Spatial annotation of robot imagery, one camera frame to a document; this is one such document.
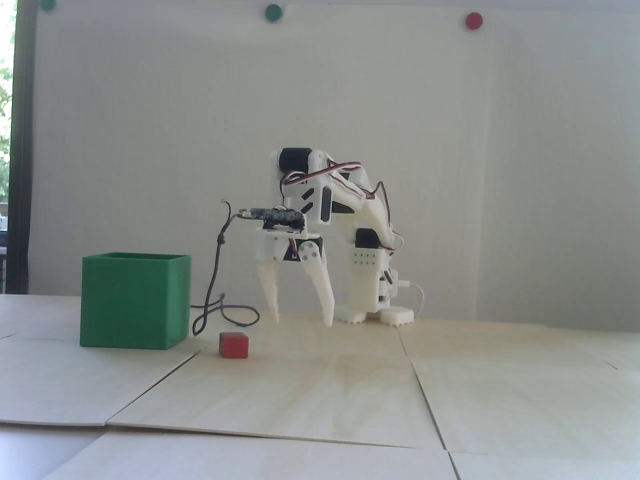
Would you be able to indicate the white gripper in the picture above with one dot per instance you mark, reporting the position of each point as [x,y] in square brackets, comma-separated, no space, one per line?
[274,248]

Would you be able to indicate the red block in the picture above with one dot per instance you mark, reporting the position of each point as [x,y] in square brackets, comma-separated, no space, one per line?
[234,346]

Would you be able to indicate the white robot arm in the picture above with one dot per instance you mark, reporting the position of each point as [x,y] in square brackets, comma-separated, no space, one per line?
[370,215]

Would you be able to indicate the green box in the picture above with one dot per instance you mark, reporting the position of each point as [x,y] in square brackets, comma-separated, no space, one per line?
[130,302]

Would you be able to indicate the white base clamp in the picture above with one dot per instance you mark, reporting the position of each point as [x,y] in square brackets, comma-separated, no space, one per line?
[351,316]
[397,317]

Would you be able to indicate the green round magnet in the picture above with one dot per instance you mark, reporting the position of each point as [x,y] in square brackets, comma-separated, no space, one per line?
[273,12]
[47,4]

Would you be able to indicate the red round magnet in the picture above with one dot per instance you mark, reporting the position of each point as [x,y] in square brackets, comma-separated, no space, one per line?
[473,20]

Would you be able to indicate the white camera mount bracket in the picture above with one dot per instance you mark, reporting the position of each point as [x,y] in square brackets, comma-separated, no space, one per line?
[287,228]

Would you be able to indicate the small wrist camera board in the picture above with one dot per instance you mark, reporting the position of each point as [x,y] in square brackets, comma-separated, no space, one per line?
[280,215]

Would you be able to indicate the dark window frame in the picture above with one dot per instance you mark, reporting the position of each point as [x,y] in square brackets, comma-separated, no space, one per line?
[22,150]

